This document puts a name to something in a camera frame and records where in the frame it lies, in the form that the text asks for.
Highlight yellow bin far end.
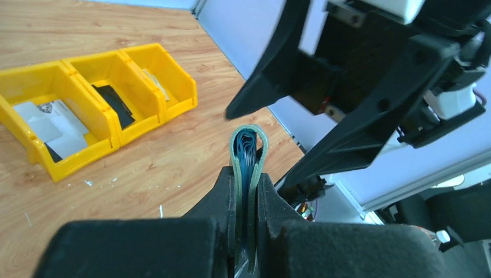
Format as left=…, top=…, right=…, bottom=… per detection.
left=119, top=43, right=198, bottom=122

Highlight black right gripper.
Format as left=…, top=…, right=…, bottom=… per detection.
left=225, top=1, right=490, bottom=200

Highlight yellow bin with black card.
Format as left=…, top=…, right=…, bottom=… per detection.
left=62, top=50, right=166, bottom=147

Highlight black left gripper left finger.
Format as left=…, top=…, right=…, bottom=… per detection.
left=34, top=166, right=234, bottom=277

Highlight yellow bin with white cards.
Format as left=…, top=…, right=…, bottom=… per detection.
left=1, top=61, right=120, bottom=181

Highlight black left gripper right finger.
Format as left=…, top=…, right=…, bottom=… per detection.
left=257, top=174, right=447, bottom=277

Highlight black card in bin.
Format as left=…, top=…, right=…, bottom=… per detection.
left=92, top=85, right=135, bottom=129

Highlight white cards in bin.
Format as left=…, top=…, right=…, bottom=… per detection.
left=13, top=100, right=89, bottom=163

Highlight beige card in bin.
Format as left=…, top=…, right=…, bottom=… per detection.
left=143, top=68, right=170, bottom=101

